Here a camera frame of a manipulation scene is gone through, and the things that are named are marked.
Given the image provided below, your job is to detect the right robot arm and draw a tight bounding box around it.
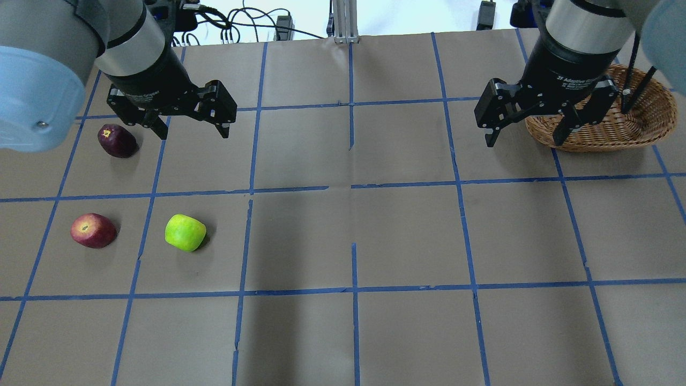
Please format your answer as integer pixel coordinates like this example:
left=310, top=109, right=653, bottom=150
left=474, top=1, right=684, bottom=147

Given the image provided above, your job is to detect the green apple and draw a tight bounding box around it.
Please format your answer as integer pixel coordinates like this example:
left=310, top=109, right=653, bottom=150
left=164, top=213, right=207, bottom=252

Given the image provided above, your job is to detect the woven wicker basket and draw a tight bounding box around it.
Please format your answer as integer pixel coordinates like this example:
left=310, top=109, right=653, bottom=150
left=525, top=79, right=678, bottom=152

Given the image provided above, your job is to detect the black power adapter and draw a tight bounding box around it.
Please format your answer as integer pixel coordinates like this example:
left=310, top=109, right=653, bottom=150
left=475, top=1, right=496, bottom=31

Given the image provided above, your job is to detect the dark red apple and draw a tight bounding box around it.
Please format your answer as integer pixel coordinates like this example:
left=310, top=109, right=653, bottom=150
left=96, top=124, right=139, bottom=159

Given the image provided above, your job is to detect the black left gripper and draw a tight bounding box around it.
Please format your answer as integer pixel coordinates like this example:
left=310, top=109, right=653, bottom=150
left=106, top=47, right=237, bottom=141

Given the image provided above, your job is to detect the black cables bundle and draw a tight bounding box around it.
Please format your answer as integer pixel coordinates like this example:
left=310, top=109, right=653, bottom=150
left=177, top=0, right=327, bottom=46

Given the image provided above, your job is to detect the red yellow apple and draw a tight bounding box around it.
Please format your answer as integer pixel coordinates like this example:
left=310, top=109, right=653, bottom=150
left=70, top=213, right=118, bottom=249

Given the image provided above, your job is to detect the aluminium frame post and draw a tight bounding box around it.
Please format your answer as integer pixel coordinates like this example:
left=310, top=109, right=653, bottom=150
left=327, top=0, right=360, bottom=44

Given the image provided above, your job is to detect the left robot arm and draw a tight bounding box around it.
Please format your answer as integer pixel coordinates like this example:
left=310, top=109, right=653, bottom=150
left=1, top=1, right=237, bottom=152

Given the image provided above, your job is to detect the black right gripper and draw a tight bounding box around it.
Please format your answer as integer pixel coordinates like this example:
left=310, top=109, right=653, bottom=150
left=474, top=48, right=619, bottom=147

